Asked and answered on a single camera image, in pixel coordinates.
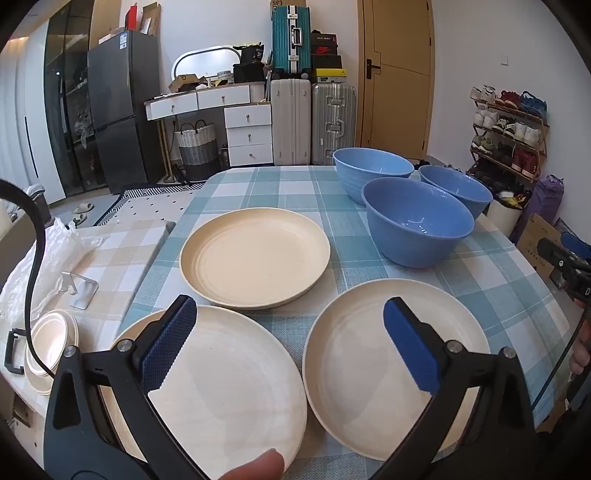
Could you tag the white suitcase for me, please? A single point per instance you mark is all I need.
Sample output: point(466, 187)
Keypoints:
point(291, 120)

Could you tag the woven laundry basket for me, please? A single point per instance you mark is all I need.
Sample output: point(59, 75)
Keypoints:
point(196, 152)

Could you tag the red box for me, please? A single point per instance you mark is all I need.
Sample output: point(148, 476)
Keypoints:
point(133, 16)

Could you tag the patterned flat board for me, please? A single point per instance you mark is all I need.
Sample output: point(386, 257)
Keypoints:
point(577, 226)

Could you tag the teal checked tablecloth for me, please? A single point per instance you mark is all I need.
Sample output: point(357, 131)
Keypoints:
point(351, 286)

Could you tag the person's left hand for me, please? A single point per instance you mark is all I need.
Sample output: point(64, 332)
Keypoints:
point(258, 467)

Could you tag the dark glass cabinet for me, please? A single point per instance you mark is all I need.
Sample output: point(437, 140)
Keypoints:
point(69, 92)

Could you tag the clear bubble wrap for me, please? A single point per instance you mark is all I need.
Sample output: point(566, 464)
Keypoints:
point(51, 258)

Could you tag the black bag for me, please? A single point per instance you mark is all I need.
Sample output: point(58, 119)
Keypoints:
point(249, 69)

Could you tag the dark water bottle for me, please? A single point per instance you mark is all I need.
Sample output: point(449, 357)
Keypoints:
point(225, 158)

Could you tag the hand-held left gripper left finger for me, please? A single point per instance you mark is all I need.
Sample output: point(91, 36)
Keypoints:
point(168, 341)

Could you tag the metal phone stand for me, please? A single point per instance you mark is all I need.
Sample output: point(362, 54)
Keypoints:
point(85, 295)

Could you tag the yellow and black shoebox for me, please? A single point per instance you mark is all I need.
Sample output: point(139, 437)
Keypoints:
point(328, 75)

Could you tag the purple bag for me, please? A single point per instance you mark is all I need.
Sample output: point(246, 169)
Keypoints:
point(542, 203)

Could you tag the beige slipper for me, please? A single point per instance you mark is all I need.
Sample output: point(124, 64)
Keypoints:
point(84, 208)
point(79, 220)

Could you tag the pile of dark shoes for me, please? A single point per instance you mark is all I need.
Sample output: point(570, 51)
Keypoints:
point(438, 165)

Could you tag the large cardboard box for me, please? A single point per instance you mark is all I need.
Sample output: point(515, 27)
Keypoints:
point(535, 240)

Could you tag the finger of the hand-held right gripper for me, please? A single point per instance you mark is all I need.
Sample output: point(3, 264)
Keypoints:
point(573, 243)
point(554, 258)

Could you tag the white vanity desk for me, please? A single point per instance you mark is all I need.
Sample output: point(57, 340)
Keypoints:
point(249, 134)

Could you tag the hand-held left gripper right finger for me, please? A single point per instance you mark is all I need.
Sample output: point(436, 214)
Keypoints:
point(411, 346)

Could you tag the flat cardboard box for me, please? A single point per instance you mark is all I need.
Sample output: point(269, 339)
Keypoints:
point(150, 18)

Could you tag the wooden shoe rack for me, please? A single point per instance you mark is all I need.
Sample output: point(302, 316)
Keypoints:
point(508, 115)

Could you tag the white wardrobe door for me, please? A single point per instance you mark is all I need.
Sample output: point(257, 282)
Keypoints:
point(46, 138)

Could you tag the open cardboard box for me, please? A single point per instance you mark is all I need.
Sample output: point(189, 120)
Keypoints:
point(184, 83)

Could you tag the white trash bin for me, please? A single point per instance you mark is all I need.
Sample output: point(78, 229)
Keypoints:
point(503, 217)

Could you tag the black and red shoebox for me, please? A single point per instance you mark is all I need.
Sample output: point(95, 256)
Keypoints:
point(325, 42)

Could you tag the cream plate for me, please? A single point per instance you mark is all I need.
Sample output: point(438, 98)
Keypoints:
point(231, 392)
point(360, 378)

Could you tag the beige checked cloth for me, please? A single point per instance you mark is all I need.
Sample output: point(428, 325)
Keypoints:
point(124, 249)

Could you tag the silver suitcase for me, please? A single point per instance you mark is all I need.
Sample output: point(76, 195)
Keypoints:
point(332, 115)

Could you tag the white oval mirror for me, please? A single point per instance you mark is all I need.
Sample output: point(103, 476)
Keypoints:
point(207, 62)

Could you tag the teal suitcase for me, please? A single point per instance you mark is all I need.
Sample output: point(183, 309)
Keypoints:
point(286, 41)

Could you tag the white plastic basket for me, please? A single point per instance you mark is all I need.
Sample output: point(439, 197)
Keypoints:
point(224, 77)

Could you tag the beige plate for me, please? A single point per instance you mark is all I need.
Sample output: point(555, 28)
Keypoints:
point(254, 258)

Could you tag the dotted rug with striped border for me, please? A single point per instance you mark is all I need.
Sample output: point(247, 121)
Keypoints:
point(152, 203)

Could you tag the wooden door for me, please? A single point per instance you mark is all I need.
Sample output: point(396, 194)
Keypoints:
point(397, 92)

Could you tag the dark grey refrigerator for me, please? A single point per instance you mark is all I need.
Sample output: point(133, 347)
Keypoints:
point(124, 115)

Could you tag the white curtain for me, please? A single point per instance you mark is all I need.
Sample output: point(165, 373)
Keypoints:
point(11, 115)

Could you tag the blue bowl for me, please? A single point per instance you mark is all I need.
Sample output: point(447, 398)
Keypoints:
point(457, 184)
point(415, 240)
point(364, 161)

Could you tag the person's right hand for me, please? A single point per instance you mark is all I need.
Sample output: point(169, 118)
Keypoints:
point(581, 353)

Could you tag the stack of small cream plates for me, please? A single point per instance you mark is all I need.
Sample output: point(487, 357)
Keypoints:
point(51, 337)

